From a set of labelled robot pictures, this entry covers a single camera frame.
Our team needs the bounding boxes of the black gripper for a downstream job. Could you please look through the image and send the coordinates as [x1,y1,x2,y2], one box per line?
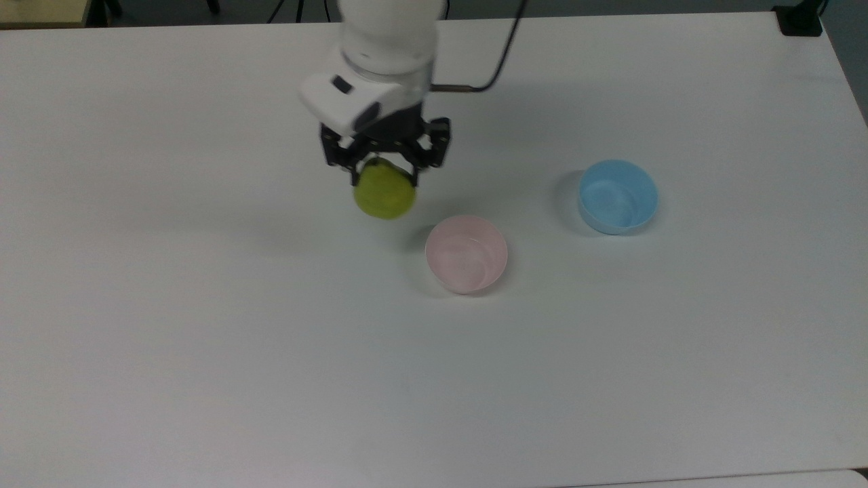
[319,102,452,190]

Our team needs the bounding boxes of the green pear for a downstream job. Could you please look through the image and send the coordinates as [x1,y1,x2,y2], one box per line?
[353,157,417,220]

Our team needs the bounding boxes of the pink bowl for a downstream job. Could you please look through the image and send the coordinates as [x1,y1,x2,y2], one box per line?
[425,215,509,295]

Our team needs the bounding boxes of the light blue bowl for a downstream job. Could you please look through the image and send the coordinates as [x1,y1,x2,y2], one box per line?
[577,159,659,236]

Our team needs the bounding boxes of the black tripod legs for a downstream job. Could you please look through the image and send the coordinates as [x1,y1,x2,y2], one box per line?
[266,0,334,24]

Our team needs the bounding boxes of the wooden table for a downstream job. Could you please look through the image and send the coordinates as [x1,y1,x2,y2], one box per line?
[0,0,93,29]

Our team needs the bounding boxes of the black table clamp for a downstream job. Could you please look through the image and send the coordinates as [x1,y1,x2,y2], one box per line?
[774,0,827,37]

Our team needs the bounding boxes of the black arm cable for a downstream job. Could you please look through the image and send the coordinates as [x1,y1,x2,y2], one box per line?
[431,0,530,93]

